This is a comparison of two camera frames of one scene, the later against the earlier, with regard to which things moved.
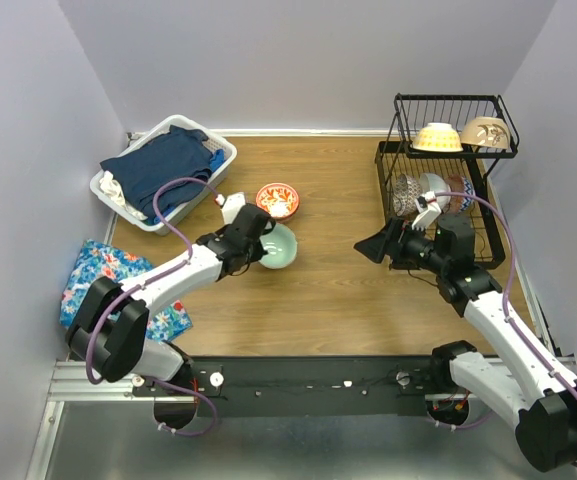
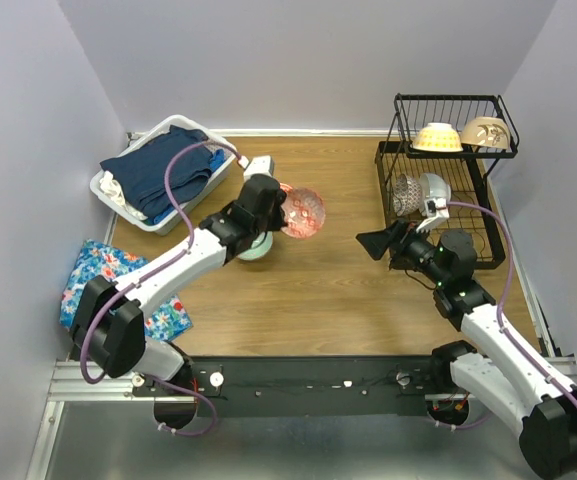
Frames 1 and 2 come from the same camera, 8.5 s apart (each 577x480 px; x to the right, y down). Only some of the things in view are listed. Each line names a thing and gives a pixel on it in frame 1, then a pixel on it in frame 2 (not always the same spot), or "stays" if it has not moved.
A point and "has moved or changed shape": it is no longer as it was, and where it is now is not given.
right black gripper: x=399 y=233 stays
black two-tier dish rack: x=435 y=163 stays
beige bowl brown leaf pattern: x=486 y=131 stays
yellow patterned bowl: x=438 y=137 stays
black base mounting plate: x=299 y=386 stays
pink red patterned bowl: x=461 y=185 -> x=304 y=211
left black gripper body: x=255 y=253 -> x=274 y=221
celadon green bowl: x=280 y=245 has moved or changed shape
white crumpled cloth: x=110 y=186 stays
